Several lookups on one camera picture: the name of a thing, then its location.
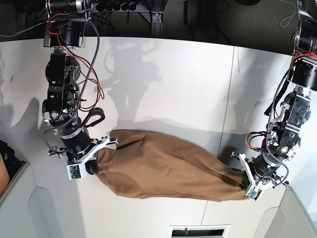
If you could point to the orange object at left edge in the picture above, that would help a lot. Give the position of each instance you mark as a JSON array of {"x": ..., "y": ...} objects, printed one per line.
[{"x": 4, "y": 176}]

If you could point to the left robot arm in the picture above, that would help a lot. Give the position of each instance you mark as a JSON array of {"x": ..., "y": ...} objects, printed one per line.
[{"x": 289, "y": 110}]

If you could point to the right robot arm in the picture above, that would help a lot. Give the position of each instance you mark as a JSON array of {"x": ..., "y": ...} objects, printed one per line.
[{"x": 67, "y": 75}]

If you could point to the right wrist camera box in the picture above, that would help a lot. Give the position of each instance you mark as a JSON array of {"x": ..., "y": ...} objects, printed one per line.
[{"x": 76, "y": 171}]

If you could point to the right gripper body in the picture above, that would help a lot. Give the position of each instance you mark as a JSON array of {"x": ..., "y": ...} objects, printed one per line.
[{"x": 79, "y": 147}]

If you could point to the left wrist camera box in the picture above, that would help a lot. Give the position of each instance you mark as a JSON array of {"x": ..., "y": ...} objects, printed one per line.
[{"x": 253, "y": 192}]

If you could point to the black power strip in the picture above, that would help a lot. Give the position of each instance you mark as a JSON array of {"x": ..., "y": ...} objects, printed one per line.
[{"x": 116, "y": 5}]

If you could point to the black power adapter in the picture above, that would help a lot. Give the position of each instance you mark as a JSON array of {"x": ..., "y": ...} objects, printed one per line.
[{"x": 191, "y": 10}]

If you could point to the aluminium frame post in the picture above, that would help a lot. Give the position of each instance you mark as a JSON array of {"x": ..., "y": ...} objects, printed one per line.
[{"x": 156, "y": 18}]

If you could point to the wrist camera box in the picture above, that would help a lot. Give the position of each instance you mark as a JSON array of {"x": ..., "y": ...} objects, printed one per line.
[
  {"x": 253, "y": 192},
  {"x": 76, "y": 171}
]

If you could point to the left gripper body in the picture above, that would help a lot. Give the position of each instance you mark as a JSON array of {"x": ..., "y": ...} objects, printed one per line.
[{"x": 261, "y": 170}]

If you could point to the brown t-shirt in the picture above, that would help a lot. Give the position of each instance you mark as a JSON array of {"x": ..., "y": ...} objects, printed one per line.
[{"x": 148, "y": 164}]

